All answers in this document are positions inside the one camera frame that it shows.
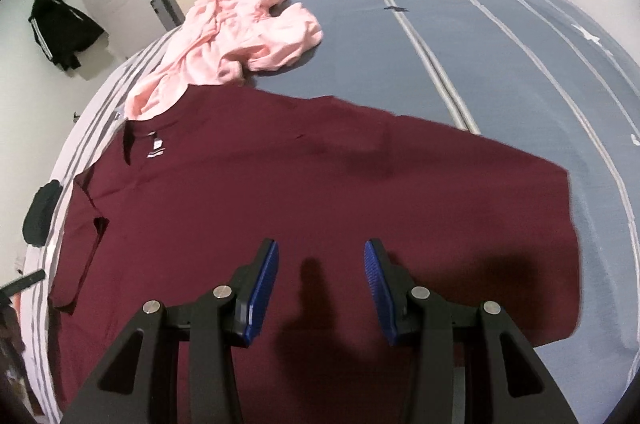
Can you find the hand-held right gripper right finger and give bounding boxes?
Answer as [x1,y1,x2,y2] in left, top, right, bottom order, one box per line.
[363,239,581,424]

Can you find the black striped jacket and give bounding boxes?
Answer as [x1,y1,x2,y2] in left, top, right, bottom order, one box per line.
[28,0,106,72]

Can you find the bed with striped sheet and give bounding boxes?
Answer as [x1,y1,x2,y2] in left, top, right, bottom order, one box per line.
[20,0,640,424]

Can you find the dark suitcase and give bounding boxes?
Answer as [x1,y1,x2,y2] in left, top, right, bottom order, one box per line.
[150,0,186,29]

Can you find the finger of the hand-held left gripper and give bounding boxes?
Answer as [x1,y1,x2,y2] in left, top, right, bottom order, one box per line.
[0,270,47,301]

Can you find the maroon t-shirt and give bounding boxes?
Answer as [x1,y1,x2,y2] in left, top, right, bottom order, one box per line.
[47,84,583,424]

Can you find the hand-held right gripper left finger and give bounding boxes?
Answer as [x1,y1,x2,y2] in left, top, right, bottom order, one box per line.
[62,238,280,424]

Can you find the black folded garment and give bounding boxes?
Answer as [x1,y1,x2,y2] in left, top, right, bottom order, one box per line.
[22,180,62,247]

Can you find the pink garment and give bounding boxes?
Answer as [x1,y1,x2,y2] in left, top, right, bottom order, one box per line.
[124,0,324,121]

